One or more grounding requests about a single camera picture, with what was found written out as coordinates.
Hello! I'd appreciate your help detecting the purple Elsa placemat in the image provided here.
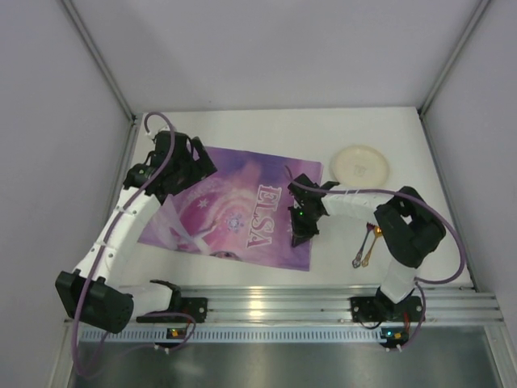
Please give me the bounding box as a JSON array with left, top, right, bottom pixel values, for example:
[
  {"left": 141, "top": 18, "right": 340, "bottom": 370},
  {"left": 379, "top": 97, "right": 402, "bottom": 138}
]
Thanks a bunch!
[{"left": 139, "top": 147, "right": 323, "bottom": 272}]

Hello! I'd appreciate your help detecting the cream round plate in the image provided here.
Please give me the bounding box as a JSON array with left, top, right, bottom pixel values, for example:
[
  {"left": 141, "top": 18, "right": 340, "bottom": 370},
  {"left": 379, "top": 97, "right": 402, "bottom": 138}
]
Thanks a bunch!
[{"left": 330, "top": 145, "right": 390, "bottom": 188}]

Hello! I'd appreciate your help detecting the iridescent fork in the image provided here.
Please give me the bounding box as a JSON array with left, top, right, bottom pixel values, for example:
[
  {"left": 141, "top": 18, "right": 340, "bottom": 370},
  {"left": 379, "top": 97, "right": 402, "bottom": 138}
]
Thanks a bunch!
[{"left": 352, "top": 223, "right": 375, "bottom": 269}]

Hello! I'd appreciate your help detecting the gold spoon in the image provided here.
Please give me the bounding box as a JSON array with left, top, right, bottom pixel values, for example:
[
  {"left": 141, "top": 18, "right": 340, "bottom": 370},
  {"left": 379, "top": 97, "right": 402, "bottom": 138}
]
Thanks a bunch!
[{"left": 361, "top": 226, "right": 383, "bottom": 268}]

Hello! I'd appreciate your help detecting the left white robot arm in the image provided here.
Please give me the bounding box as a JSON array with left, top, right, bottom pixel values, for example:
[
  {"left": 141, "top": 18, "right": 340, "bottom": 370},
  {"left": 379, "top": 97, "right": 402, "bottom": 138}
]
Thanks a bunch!
[{"left": 55, "top": 131, "right": 216, "bottom": 334}]

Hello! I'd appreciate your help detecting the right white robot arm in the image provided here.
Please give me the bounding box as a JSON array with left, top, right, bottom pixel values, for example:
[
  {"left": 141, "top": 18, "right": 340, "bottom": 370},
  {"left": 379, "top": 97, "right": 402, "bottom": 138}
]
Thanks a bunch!
[{"left": 288, "top": 174, "right": 446, "bottom": 306}]

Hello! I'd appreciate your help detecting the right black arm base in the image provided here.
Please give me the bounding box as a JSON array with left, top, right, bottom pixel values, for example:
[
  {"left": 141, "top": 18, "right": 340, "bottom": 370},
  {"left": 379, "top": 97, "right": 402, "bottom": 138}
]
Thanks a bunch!
[{"left": 350, "top": 296, "right": 423, "bottom": 323}]

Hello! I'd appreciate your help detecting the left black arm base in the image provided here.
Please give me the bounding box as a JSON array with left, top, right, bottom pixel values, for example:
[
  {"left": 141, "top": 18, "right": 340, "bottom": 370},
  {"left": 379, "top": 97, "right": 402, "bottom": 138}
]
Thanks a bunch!
[{"left": 136, "top": 297, "right": 208, "bottom": 323}]

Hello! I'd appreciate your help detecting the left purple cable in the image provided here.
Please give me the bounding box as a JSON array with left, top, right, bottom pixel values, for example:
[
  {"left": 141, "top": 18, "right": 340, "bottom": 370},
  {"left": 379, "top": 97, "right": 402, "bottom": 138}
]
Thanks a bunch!
[{"left": 71, "top": 112, "right": 197, "bottom": 377}]

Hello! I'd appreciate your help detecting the aluminium mounting rail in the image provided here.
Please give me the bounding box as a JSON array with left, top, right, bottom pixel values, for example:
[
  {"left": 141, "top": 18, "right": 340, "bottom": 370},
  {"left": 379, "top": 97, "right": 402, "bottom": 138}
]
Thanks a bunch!
[{"left": 66, "top": 285, "right": 504, "bottom": 324}]

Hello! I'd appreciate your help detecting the perforated cable duct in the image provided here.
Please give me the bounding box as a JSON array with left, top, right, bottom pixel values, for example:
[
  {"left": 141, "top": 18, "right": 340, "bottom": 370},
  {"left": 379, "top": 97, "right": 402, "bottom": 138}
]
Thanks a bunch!
[{"left": 79, "top": 327, "right": 408, "bottom": 344}]

